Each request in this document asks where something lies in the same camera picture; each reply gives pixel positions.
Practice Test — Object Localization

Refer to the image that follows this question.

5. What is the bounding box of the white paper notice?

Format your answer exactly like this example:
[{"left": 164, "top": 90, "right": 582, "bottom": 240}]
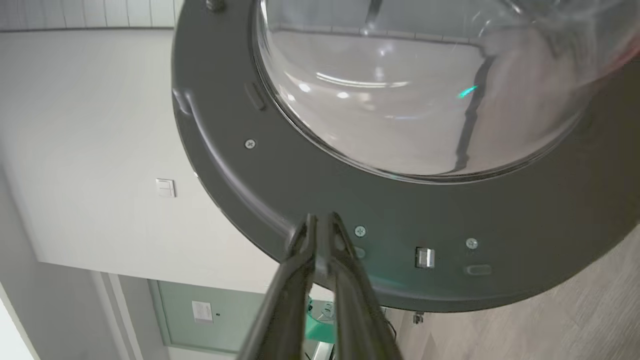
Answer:
[{"left": 192, "top": 300, "right": 214, "bottom": 324}]

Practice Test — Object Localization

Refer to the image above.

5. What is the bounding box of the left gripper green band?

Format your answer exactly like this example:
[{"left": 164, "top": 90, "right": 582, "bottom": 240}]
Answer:
[{"left": 306, "top": 297, "right": 336, "bottom": 345}]

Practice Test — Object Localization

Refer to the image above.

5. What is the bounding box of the dark grey washing machine door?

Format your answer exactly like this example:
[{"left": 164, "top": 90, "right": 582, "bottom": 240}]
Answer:
[{"left": 171, "top": 0, "right": 640, "bottom": 313}]

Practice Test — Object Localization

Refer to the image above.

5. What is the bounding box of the clear door glass bowl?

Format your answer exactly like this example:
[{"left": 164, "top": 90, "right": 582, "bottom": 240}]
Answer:
[{"left": 252, "top": 0, "right": 640, "bottom": 182}]

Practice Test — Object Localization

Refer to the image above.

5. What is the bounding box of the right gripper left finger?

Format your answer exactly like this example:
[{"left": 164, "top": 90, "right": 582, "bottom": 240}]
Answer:
[{"left": 236, "top": 214, "right": 318, "bottom": 360}]

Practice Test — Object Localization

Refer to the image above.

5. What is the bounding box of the silver door latch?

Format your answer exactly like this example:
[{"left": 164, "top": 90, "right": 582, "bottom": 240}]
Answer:
[{"left": 415, "top": 246, "right": 436, "bottom": 270}]

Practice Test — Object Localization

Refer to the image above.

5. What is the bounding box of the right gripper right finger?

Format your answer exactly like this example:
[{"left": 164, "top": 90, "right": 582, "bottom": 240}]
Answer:
[{"left": 317, "top": 212, "right": 403, "bottom": 360}]

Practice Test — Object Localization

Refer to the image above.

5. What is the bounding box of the pale green framed door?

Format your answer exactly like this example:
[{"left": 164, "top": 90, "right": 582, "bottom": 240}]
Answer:
[{"left": 148, "top": 280, "right": 321, "bottom": 353}]

